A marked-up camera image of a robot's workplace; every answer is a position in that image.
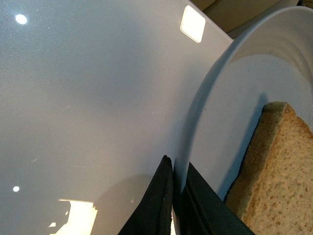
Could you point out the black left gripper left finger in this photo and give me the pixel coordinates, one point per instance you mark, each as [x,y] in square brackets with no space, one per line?
[153,215]

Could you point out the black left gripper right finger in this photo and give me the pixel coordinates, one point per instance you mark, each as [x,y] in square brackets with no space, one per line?
[200,211]

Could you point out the slice of brown bread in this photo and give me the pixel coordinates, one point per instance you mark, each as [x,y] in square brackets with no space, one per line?
[273,193]

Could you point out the round grey plate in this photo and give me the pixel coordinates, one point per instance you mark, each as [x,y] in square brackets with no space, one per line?
[270,61]

